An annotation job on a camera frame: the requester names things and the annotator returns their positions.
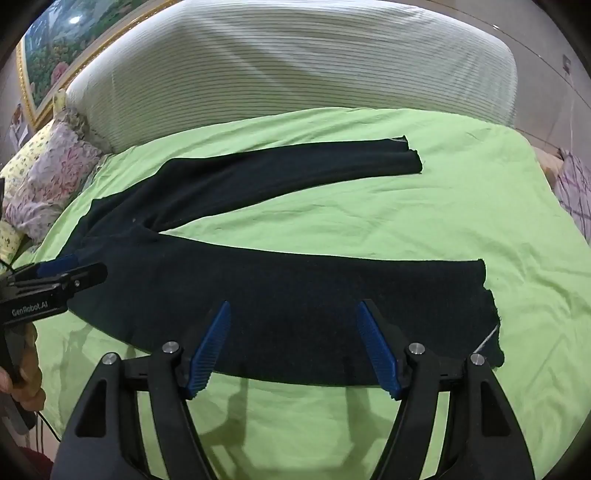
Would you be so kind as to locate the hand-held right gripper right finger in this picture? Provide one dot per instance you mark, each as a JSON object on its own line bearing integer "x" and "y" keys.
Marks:
{"x": 378, "y": 347}

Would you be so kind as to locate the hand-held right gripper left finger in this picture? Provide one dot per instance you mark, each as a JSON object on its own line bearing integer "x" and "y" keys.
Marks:
{"x": 210, "y": 347}

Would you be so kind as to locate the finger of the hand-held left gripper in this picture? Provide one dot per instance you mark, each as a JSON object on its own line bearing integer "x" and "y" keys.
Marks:
{"x": 87, "y": 275}
{"x": 55, "y": 266}

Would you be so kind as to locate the black pants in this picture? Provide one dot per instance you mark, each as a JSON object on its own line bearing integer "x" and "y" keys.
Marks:
{"x": 277, "y": 300}

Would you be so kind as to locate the person's left hand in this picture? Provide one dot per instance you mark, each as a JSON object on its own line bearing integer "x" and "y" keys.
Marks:
{"x": 30, "y": 374}

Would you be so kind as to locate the floral pillow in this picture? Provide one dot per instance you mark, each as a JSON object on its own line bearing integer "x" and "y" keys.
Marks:
{"x": 51, "y": 175}

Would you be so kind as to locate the yellow printed pillow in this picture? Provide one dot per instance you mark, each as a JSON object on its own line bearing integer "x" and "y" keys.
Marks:
{"x": 25, "y": 150}

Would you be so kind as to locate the green bed sheet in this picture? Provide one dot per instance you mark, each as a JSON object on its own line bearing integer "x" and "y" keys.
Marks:
{"x": 461, "y": 221}

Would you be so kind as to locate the gold framed landscape painting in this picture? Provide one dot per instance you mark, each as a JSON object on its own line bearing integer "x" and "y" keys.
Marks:
{"x": 60, "y": 41}

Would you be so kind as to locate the plaid cloth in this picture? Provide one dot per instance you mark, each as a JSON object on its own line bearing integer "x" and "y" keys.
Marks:
{"x": 577, "y": 189}

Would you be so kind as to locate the striped white folded duvet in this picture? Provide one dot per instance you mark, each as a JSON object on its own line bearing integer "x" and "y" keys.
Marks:
{"x": 277, "y": 60}

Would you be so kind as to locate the wall photo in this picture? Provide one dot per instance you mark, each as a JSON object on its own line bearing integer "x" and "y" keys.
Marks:
{"x": 19, "y": 127}

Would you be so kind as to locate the wall socket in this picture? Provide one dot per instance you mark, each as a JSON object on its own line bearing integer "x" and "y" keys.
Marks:
{"x": 566, "y": 63}

